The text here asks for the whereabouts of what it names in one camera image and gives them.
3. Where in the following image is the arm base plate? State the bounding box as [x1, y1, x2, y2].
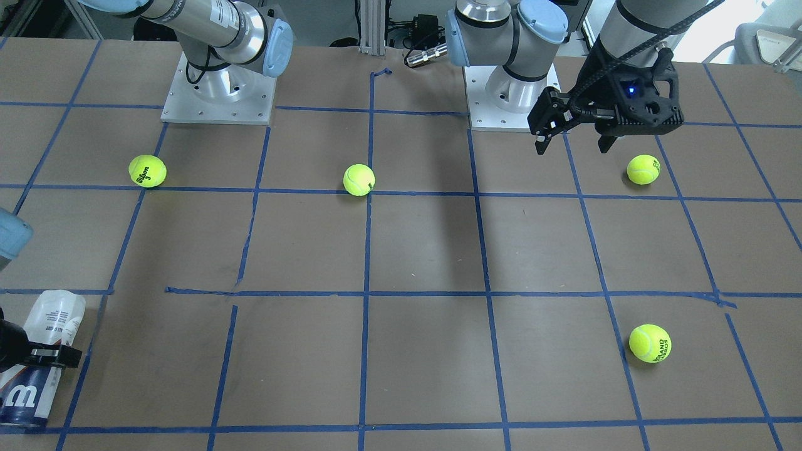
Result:
[160, 54, 276, 126]
[463, 65, 561, 133]

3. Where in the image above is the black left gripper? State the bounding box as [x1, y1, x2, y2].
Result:
[528, 45, 684, 156]

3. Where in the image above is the aluminium frame post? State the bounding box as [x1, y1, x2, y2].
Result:
[355, 0, 387, 59]

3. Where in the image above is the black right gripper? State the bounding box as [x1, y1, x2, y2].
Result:
[1, 309, 83, 372]

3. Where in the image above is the silver metal connector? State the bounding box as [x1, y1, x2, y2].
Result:
[404, 43, 449, 68]

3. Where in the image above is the tennis ball with Wilson print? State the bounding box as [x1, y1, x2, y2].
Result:
[128, 155, 168, 188]

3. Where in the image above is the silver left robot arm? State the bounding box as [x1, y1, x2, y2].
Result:
[445, 1, 719, 155]

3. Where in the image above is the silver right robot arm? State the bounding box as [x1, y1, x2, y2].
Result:
[83, 1, 293, 125]

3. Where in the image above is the white blue tennis ball can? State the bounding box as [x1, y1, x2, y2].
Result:
[1, 289, 86, 428]

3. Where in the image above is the tennis ball near base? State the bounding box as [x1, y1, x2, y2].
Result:
[625, 154, 662, 185]

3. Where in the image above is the tennis ball Roland Garros print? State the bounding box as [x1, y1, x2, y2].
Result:
[628, 324, 672, 363]

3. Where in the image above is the tennis ball centre of table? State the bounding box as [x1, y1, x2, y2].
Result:
[343, 163, 376, 197]

